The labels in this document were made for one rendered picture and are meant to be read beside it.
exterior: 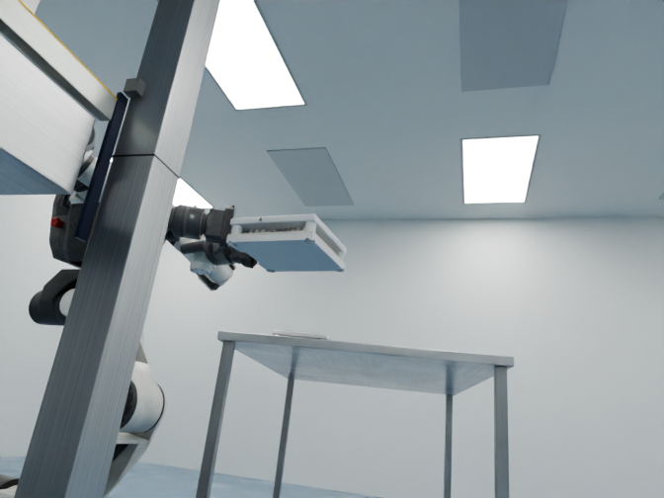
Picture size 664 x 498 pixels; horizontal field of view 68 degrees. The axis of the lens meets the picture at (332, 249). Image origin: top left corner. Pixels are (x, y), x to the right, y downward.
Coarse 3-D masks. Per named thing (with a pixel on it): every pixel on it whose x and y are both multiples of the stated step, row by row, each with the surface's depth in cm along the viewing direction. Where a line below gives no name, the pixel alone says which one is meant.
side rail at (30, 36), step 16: (0, 0) 46; (16, 0) 48; (0, 16) 46; (16, 16) 48; (32, 16) 49; (16, 32) 48; (32, 32) 49; (48, 32) 51; (32, 48) 50; (48, 48) 52; (64, 48) 54; (48, 64) 52; (64, 64) 54; (80, 64) 56; (64, 80) 54; (80, 80) 56; (96, 80) 58; (80, 96) 57; (96, 96) 58; (112, 96) 61; (96, 112) 59; (112, 112) 61
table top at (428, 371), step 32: (256, 352) 212; (288, 352) 201; (320, 352) 191; (352, 352) 182; (384, 352) 180; (416, 352) 179; (448, 352) 178; (352, 384) 319; (384, 384) 294; (416, 384) 274; (448, 384) 256
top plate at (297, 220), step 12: (264, 216) 126; (276, 216) 125; (288, 216) 124; (300, 216) 122; (312, 216) 121; (252, 228) 130; (264, 228) 129; (276, 228) 128; (324, 228) 126; (324, 240) 133; (336, 240) 134
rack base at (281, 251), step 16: (240, 240) 126; (256, 240) 124; (272, 240) 123; (288, 240) 121; (320, 240) 124; (256, 256) 136; (272, 256) 134; (288, 256) 133; (304, 256) 131; (320, 256) 130; (336, 256) 134
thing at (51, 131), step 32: (0, 64) 46; (32, 64) 50; (0, 96) 46; (32, 96) 50; (64, 96) 54; (0, 128) 46; (32, 128) 50; (64, 128) 54; (0, 160) 49; (32, 160) 50; (64, 160) 54; (0, 192) 56; (32, 192) 56; (64, 192) 55
